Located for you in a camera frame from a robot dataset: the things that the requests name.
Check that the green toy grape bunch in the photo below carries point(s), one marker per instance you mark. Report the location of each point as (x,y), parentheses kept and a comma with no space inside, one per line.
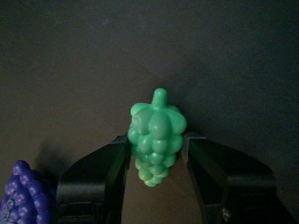
(156,137)

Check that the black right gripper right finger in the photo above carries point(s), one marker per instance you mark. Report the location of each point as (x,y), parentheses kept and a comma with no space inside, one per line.
(233,180)

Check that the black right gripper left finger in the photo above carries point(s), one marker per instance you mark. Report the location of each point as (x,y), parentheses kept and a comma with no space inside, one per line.
(93,180)

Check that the purple toy grape bunch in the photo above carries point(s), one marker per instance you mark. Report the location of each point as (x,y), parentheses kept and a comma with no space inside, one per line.
(25,198)

